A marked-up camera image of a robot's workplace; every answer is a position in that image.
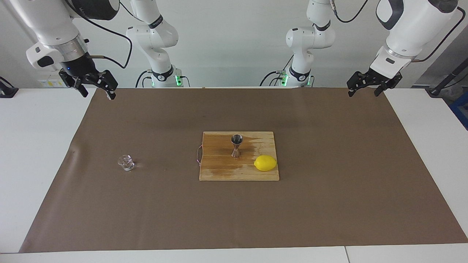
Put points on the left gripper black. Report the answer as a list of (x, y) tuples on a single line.
[(376, 78)]

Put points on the black tripod stand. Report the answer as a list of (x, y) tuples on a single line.
[(435, 89)]

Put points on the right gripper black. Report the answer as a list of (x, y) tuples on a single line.
[(80, 67)]

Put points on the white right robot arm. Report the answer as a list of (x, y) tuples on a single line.
[(51, 25)]

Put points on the yellow lemon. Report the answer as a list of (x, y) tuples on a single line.
[(265, 163)]

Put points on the steel double jigger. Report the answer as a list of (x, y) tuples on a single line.
[(236, 140)]

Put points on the small clear glass cup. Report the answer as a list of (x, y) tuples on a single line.
[(126, 163)]

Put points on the wooden cutting board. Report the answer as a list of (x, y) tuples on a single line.
[(219, 168)]

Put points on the black clamp mount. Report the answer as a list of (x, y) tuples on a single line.
[(7, 91)]

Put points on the brown paper table mat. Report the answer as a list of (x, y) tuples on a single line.
[(234, 212)]

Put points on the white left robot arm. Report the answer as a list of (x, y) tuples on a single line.
[(409, 25)]

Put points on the blue crate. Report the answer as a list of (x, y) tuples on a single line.
[(461, 109)]

